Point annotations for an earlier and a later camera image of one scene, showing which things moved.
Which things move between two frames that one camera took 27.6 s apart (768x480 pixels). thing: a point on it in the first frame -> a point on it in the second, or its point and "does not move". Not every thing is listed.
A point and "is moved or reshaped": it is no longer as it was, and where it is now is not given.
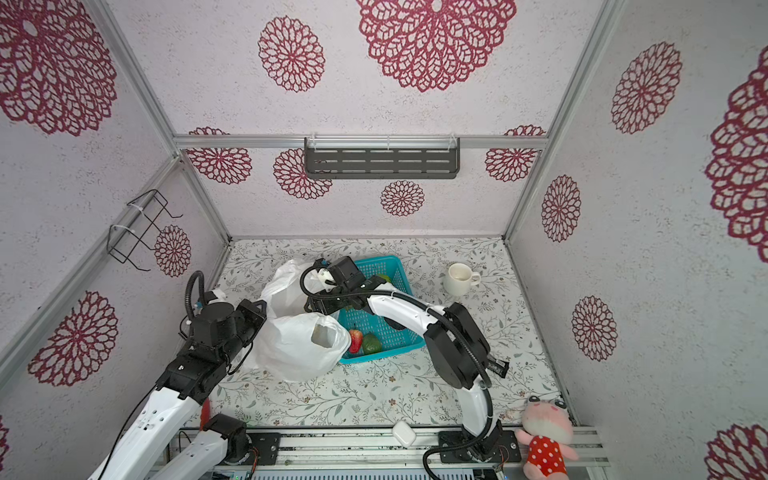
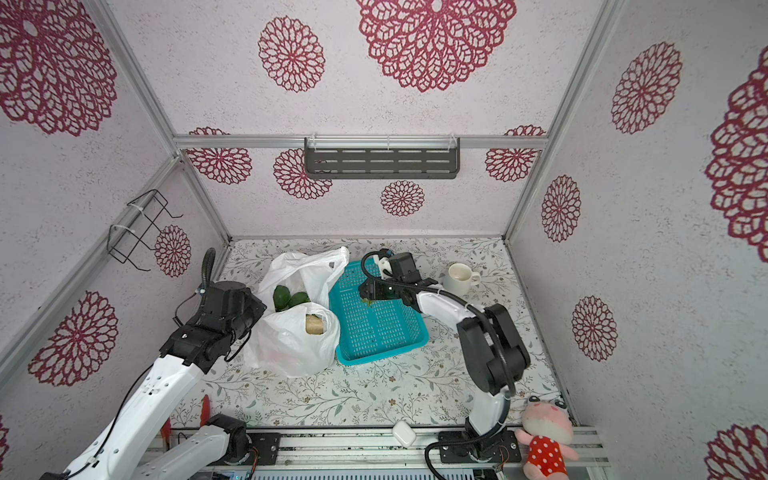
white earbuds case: x=404 y=433 does not move
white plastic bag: x=291 y=344 is moved or reshaped
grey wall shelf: x=376 y=158 does not move
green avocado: x=371 y=343 -> x=281 y=297
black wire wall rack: x=122 y=241 does not move
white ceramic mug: x=459 y=279 does not move
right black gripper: x=317 y=310 -> x=373 y=293
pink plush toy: x=549 y=431 does not move
